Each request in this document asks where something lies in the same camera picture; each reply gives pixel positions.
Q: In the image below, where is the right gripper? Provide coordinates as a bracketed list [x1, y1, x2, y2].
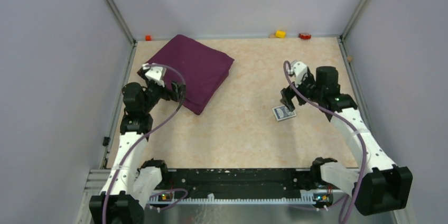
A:
[280, 71, 323, 111]

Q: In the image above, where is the blue playing card deck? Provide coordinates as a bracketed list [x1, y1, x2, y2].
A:
[272, 106, 296, 122]

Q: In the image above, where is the purple cloth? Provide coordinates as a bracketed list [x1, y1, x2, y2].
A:
[147, 34, 234, 115]

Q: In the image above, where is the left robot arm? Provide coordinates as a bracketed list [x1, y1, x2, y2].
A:
[89, 80, 186, 223]

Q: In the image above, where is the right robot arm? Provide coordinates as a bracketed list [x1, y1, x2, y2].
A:
[281, 61, 413, 223]

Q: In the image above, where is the red small block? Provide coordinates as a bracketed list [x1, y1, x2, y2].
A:
[298, 33, 312, 40]

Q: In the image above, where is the yellow small block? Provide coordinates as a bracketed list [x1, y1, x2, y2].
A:
[275, 30, 286, 39]

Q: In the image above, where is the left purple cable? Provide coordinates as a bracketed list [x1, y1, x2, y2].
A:
[101, 63, 187, 224]

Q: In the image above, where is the purple cable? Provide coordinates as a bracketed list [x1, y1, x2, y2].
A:
[101, 63, 187, 224]
[283, 60, 368, 224]

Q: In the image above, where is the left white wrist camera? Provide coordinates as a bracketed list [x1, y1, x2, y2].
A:
[142, 63, 166, 87]

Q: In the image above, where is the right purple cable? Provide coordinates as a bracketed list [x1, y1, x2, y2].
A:
[283, 60, 368, 224]

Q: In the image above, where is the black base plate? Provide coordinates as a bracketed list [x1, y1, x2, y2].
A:
[156, 169, 317, 200]

